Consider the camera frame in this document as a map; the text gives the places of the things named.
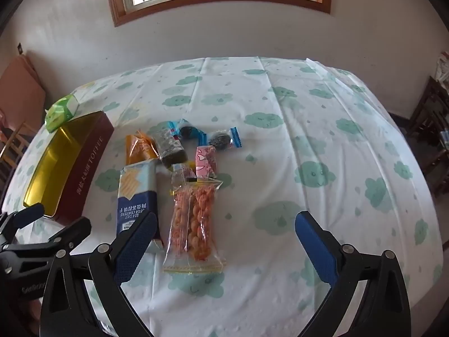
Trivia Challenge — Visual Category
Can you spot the dark wooden chair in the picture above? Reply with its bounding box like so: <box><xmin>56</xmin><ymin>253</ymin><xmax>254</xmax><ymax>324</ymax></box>
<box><xmin>407</xmin><ymin>75</ymin><xmax>449</xmax><ymax>197</ymax></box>

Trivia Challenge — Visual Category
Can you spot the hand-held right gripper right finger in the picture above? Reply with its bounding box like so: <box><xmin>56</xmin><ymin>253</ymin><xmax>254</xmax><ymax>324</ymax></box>
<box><xmin>295</xmin><ymin>211</ymin><xmax>412</xmax><ymax>337</ymax></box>

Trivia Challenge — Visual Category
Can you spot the dark green snack packet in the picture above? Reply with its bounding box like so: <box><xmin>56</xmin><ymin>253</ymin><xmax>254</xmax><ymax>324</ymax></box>
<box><xmin>152</xmin><ymin>131</ymin><xmax>186</xmax><ymax>168</ymax></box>

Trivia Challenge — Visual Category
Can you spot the orange snack packet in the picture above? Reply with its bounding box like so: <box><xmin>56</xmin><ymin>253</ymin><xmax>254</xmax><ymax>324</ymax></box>
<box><xmin>125</xmin><ymin>131</ymin><xmax>161</xmax><ymax>165</ymax></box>

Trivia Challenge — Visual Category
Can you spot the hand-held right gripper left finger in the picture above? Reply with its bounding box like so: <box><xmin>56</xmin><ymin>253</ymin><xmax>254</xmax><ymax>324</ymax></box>
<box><xmin>40</xmin><ymin>211</ymin><xmax>158</xmax><ymax>337</ymax></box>

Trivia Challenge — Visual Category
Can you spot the green tissue pack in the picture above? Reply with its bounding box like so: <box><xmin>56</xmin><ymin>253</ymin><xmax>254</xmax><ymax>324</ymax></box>
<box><xmin>45</xmin><ymin>95</ymin><xmax>81</xmax><ymax>133</ymax></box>

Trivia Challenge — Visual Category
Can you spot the red tin box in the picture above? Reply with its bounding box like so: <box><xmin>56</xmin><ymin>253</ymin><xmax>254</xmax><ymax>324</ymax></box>
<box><xmin>23</xmin><ymin>110</ymin><xmax>115</xmax><ymax>226</ymax></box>

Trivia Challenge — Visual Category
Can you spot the blue cracker packet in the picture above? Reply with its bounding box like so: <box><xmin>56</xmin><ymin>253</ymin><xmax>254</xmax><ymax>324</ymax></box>
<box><xmin>116</xmin><ymin>160</ymin><xmax>165</xmax><ymax>253</ymax></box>

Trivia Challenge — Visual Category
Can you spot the clear packet of fried twists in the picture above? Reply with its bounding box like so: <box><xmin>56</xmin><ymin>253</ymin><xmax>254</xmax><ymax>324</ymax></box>
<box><xmin>162</xmin><ymin>179</ymin><xmax>227</xmax><ymax>275</ymax></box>

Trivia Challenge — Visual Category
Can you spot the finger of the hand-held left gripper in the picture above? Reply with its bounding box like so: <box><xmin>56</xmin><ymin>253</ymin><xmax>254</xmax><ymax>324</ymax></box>
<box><xmin>0</xmin><ymin>217</ymin><xmax>92</xmax><ymax>265</ymax></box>
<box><xmin>0</xmin><ymin>203</ymin><xmax>45</xmax><ymax>240</ymax></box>

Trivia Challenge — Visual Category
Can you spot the blue cookie packet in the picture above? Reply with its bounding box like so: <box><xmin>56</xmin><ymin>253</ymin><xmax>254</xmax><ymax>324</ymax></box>
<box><xmin>168</xmin><ymin>119</ymin><xmax>206</xmax><ymax>144</ymax></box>
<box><xmin>200</xmin><ymin>127</ymin><xmax>243</xmax><ymax>153</ymax></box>

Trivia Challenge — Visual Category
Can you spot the cloud print tablecloth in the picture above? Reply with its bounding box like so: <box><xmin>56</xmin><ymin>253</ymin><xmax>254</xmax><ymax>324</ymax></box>
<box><xmin>0</xmin><ymin>56</ymin><xmax>444</xmax><ymax>337</ymax></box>

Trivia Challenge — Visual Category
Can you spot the light wooden chair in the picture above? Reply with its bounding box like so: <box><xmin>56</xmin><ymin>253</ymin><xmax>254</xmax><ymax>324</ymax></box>
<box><xmin>0</xmin><ymin>119</ymin><xmax>32</xmax><ymax>183</ymax></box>

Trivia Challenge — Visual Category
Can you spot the pink snack packet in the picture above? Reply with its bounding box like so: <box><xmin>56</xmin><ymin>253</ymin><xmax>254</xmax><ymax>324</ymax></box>
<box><xmin>194</xmin><ymin>145</ymin><xmax>219</xmax><ymax>179</ymax></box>

